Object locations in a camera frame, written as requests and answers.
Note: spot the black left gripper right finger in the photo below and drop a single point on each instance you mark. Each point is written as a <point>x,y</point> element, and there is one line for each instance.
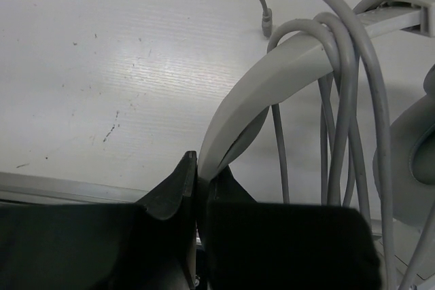
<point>258,245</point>

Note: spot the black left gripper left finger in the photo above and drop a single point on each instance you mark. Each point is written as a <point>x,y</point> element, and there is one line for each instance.
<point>145,244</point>

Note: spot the white grey over-ear headphones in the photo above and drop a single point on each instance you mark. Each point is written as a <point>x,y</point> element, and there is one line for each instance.
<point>302,51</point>

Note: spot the aluminium rail at table front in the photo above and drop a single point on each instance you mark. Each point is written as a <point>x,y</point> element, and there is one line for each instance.
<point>41,190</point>

